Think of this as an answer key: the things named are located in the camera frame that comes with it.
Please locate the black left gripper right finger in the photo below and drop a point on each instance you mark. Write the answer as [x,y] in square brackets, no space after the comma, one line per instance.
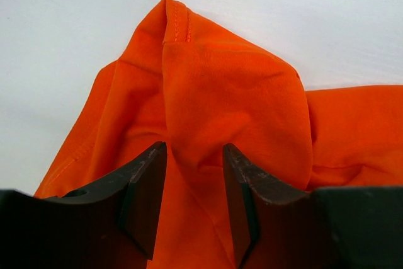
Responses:
[275,225]

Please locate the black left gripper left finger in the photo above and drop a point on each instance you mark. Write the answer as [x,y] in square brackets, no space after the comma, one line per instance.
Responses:
[108,223]

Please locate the orange t shirt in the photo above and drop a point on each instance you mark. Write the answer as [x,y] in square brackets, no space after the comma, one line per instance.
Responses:
[187,81]

